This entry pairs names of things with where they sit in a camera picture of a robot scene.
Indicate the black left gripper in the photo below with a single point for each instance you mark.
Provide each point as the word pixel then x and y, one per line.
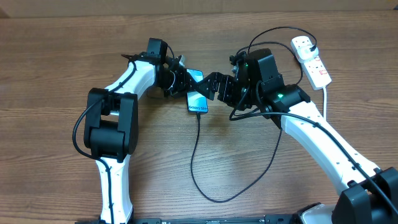
pixel 183 86

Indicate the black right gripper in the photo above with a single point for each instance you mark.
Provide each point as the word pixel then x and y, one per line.
pixel 226 81

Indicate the Samsung Galaxy smartphone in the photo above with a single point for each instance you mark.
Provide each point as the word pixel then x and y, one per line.
pixel 196 102

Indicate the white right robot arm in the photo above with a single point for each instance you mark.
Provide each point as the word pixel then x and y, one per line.
pixel 367 194

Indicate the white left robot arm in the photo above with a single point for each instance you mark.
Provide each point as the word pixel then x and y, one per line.
pixel 111 121

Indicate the white charger plug adapter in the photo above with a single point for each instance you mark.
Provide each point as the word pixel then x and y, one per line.
pixel 306 53

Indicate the white power strip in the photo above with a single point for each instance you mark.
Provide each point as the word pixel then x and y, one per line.
pixel 314 69

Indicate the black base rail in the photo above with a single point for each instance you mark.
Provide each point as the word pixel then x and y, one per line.
pixel 267 219

